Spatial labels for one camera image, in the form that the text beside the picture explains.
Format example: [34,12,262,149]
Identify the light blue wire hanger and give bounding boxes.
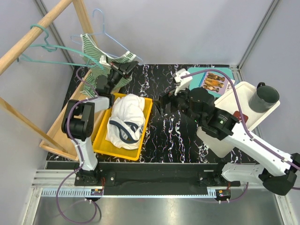
[70,8,129,51]

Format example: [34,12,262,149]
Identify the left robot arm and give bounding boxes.
[61,61,138,186]

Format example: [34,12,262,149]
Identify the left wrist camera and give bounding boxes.
[99,55,111,69]

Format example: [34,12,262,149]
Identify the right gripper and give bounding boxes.
[152,82,203,125]

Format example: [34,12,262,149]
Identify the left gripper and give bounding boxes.
[107,61,137,94]

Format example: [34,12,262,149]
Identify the small picture book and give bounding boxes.
[199,72,232,98]

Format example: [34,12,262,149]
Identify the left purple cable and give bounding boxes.
[56,67,103,223]

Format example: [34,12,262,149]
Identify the yellow plastic tray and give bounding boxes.
[93,93,153,161]

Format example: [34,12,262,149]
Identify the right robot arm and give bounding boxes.
[157,88,300,195]

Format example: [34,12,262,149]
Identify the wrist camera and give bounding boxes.
[172,68,192,96]
[99,55,111,69]

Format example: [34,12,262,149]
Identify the green striped tank top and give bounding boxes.
[80,34,136,98]

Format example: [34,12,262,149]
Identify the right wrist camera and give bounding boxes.
[172,68,192,96]

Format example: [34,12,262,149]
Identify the white rectangular bin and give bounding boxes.
[196,82,280,158]

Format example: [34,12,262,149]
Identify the dark green mug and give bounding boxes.
[248,82,279,113]

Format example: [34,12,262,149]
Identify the teal plastic hanger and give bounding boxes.
[16,23,105,70]

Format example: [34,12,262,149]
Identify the wooden clothes rack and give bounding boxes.
[0,0,124,162]

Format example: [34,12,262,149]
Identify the white tank top navy trim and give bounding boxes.
[105,94,145,150]

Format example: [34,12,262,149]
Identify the red brown plug cube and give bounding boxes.
[233,111,248,122]

